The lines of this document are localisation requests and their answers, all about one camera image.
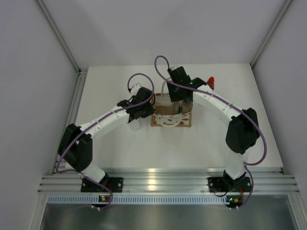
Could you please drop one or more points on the canvas bag with strawberry print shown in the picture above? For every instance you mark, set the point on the canvas bag with strawberry print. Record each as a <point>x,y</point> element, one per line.
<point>164,115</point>

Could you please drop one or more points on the clear plastic sachet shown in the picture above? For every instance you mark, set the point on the clear plastic sachet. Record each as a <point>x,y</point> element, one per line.
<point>177,107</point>

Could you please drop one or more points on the aluminium frame post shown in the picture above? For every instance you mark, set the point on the aluminium frame post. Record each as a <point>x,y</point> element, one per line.
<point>57,33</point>
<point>271,31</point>

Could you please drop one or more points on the right aluminium frame post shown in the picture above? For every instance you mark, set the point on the right aluminium frame post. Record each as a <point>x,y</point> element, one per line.
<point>271,31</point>

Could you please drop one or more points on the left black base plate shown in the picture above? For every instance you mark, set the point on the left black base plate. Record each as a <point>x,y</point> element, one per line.
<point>113,184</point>

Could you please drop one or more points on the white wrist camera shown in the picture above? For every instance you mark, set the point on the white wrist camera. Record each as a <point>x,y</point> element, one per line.
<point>137,85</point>
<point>174,68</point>

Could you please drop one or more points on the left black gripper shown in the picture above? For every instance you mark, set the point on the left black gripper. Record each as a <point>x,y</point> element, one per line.
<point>150,111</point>

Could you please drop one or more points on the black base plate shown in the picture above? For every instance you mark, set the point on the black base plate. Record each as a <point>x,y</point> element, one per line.
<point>113,184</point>
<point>216,184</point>

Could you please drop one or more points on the left aluminium frame post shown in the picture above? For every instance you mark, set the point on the left aluminium frame post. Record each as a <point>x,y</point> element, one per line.
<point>57,33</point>

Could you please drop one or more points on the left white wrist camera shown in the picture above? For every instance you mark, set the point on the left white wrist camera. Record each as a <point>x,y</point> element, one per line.
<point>137,85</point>

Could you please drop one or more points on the aluminium mounting rail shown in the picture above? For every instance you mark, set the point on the aluminium mounting rail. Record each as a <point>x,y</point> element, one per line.
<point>172,181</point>

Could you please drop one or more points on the white slotted cable duct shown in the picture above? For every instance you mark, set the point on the white slotted cable duct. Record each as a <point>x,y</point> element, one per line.
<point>137,199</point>

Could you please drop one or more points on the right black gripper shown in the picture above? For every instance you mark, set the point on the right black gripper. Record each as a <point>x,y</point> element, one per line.
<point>173,97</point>

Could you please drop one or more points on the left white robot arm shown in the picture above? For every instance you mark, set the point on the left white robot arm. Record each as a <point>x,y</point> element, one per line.
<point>76,146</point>

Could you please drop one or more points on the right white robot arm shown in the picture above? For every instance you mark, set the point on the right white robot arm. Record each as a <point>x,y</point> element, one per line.
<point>241,132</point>

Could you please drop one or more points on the translucent bottle with black cap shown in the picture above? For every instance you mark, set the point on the translucent bottle with black cap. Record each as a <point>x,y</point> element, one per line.
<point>135,125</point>

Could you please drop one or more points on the red bottle with red cap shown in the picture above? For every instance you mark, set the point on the red bottle with red cap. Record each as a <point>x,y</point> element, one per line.
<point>210,82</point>

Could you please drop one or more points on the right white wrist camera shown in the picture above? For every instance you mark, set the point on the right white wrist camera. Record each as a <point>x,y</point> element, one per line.
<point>174,68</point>

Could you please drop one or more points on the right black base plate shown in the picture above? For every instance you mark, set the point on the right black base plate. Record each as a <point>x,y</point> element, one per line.
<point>216,184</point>

